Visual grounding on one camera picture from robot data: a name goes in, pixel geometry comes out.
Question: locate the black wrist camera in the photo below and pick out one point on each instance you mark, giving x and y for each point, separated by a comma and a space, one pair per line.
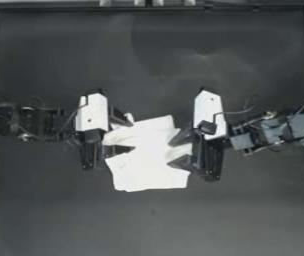
207, 127
94, 136

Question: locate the white shirt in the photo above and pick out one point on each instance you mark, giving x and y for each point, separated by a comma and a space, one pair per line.
149, 160

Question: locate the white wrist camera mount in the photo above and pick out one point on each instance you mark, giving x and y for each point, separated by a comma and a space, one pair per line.
208, 113
92, 111

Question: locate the black metal frame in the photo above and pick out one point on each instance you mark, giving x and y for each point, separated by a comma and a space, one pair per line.
48, 6

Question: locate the light grey post stub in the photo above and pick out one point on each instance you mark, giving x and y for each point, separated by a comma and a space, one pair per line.
138, 2
157, 2
189, 2
104, 2

